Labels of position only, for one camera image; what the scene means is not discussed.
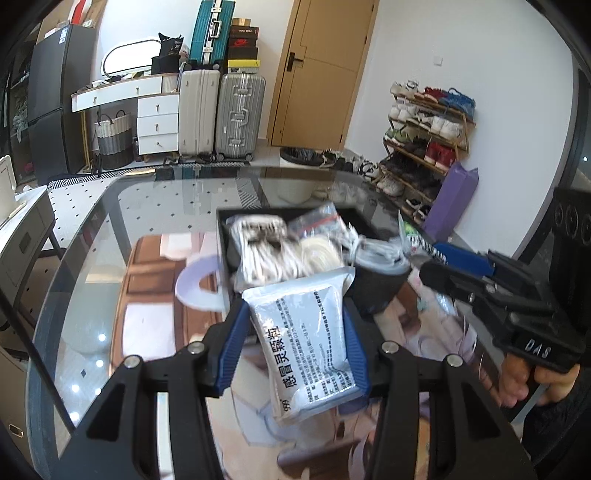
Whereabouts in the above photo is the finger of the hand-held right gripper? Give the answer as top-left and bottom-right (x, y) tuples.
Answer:
(419, 260), (509, 319)
(434, 242), (518, 276)

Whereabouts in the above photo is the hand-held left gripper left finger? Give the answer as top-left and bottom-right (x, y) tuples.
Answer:
(60, 300), (252, 480)

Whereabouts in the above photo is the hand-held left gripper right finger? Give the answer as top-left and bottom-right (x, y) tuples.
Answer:
(339, 302), (539, 480)

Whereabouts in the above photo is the silver medicine packet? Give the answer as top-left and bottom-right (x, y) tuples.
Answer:
(241, 267), (363, 428)

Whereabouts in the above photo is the green packet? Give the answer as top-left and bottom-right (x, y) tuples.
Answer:
(398, 210), (448, 266)

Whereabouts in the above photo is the black cardboard box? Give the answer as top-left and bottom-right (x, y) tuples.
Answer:
(216, 206), (435, 317)

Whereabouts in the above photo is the white cable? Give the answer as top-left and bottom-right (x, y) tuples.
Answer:
(342, 226), (411, 273)

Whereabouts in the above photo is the bag of white rope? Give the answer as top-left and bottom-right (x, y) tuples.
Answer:
(228, 215), (347, 291)

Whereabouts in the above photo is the clear zip bag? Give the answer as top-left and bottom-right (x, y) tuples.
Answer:
(286, 202), (349, 241)

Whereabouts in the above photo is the person's right forearm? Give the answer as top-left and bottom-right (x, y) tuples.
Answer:
(521, 364), (591, 480)

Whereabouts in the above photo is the person's right hand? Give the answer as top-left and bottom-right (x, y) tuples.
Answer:
(499, 354), (581, 409)

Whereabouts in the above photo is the purple paper bag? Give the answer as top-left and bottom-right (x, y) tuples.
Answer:
(424, 161), (479, 243)

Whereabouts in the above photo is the wooden shoe rack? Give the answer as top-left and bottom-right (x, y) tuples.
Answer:
(376, 80), (476, 222)

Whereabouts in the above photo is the group of loose shoes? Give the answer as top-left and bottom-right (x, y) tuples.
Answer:
(318, 148), (384, 182)

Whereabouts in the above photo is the wooden door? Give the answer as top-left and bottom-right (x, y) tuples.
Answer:
(267, 0), (380, 151)

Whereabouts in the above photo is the grey side cabinet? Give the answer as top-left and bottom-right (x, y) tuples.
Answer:
(0, 185), (56, 319)

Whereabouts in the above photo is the silver suitcase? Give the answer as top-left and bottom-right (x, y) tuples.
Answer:
(215, 71), (267, 162)

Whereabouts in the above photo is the white suitcase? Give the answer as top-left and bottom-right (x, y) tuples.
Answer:
(178, 68), (221, 157)

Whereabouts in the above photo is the woven laundry basket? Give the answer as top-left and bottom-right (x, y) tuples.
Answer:
(95, 111), (134, 169)

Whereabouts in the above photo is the white vanity desk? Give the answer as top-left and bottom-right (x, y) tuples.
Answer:
(71, 74), (182, 155)

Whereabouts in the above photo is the white kettle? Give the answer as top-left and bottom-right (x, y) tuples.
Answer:
(0, 156), (17, 217)

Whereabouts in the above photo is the stack of shoe boxes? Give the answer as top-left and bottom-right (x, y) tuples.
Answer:
(226, 17), (262, 75)

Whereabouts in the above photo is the oval mirror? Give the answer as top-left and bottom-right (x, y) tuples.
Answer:
(102, 38), (160, 79)

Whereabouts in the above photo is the black refrigerator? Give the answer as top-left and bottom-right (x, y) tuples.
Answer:
(28, 23), (100, 178)

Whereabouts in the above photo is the teal suitcase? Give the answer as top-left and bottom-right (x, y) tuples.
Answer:
(190, 0), (236, 68)

